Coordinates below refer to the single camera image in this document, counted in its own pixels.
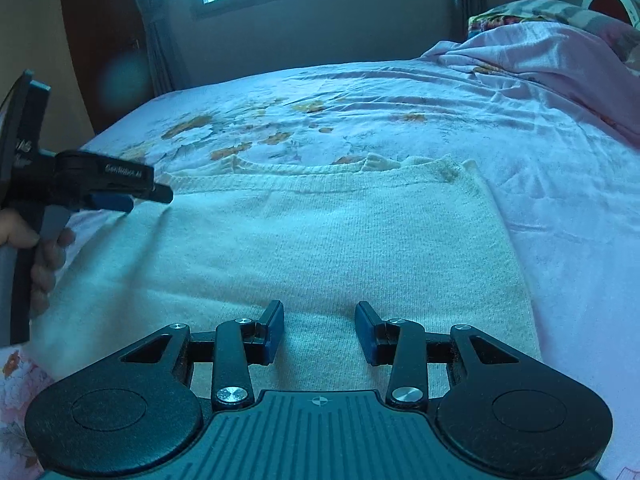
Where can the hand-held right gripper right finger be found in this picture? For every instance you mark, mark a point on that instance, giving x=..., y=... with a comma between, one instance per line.
x=365, y=331

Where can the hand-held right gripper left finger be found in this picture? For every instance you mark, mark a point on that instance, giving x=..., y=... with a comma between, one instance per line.
x=274, y=331

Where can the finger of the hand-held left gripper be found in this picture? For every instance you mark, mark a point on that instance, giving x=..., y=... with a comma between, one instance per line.
x=115, y=202

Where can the cream knit sweater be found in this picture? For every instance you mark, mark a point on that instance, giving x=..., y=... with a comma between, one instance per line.
x=325, y=240

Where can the person's left hand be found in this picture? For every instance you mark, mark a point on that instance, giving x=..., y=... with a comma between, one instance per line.
x=47, y=270

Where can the dark brown wardrobe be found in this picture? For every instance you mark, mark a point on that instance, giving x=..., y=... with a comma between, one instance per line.
x=100, y=25

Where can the blue-grey curtain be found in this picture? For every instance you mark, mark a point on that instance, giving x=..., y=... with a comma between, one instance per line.
x=155, y=35
x=467, y=0

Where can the bed with floral sheet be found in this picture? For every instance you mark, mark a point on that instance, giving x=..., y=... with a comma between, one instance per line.
x=550, y=185

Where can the pink blanket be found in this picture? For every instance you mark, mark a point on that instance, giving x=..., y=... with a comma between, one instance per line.
x=525, y=55

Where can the striped floral pillow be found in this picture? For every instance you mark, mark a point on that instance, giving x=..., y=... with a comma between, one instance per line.
x=525, y=10

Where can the white and red headboard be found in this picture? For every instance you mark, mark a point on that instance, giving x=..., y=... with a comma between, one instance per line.
x=607, y=7

